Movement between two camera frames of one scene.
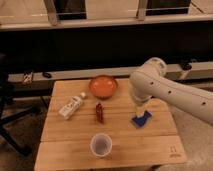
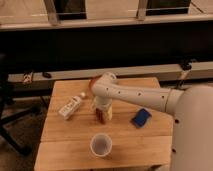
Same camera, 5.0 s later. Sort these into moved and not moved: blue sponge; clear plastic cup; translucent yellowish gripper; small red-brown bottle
Moved: translucent yellowish gripper
Not moved: blue sponge; small red-brown bottle; clear plastic cup
